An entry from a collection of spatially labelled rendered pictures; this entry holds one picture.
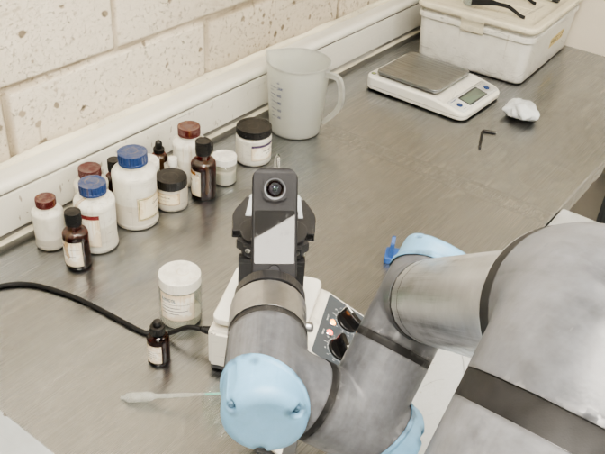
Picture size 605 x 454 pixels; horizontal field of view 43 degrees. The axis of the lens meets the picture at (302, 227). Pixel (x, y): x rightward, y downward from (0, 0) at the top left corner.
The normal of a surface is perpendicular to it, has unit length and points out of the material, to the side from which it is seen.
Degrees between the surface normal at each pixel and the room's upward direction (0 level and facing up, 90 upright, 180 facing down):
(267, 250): 57
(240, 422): 89
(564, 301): 31
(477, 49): 93
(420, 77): 0
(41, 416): 0
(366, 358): 43
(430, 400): 0
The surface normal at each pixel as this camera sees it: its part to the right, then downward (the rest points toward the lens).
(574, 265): -0.41, -0.84
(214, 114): 0.80, 0.38
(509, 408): -0.70, -0.46
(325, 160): 0.06, -0.82
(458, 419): -0.84, -0.49
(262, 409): 0.00, 0.55
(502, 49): -0.57, 0.49
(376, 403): 0.07, -0.09
